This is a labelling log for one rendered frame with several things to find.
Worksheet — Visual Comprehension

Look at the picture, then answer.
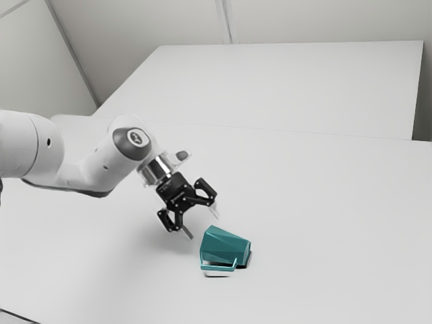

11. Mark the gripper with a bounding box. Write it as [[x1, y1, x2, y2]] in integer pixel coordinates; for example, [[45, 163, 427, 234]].
[[155, 171, 222, 241]]

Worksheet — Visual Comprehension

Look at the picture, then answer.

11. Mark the teal faceted mug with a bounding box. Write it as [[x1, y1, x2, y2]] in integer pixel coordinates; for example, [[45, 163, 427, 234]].
[[199, 224, 252, 273]]

